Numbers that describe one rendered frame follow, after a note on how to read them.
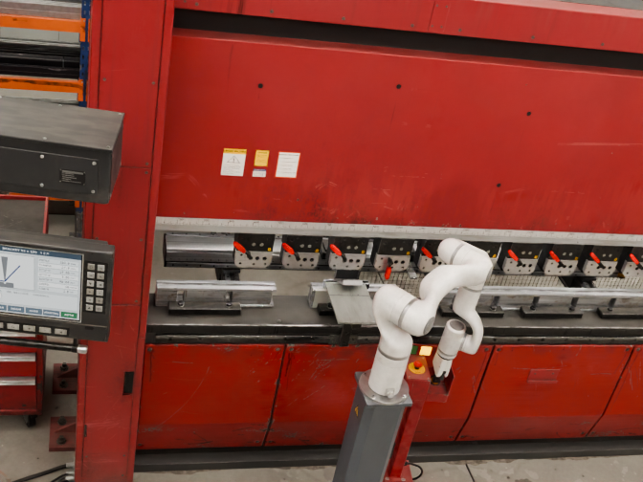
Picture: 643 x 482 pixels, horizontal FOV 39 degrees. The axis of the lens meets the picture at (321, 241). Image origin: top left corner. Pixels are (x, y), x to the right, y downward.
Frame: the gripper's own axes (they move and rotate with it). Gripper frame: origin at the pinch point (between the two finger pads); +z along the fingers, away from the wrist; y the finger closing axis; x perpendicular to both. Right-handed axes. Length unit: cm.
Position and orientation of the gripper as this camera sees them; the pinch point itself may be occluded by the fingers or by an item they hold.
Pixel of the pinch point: (436, 378)
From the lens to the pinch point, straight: 397.2
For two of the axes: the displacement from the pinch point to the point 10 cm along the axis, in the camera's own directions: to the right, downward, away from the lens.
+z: -1.8, 7.8, 6.0
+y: 0.6, 6.2, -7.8
